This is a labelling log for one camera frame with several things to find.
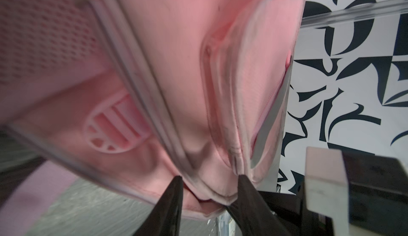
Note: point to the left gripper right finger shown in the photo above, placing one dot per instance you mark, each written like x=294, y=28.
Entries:
x=252, y=214

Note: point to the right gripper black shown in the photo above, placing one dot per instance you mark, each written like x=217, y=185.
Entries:
x=292, y=212

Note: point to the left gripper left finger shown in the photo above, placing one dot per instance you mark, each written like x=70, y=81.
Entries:
x=165, y=217

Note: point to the pink student backpack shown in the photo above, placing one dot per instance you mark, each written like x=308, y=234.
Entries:
x=132, y=93

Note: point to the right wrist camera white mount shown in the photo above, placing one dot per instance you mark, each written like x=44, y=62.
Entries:
x=363, y=195

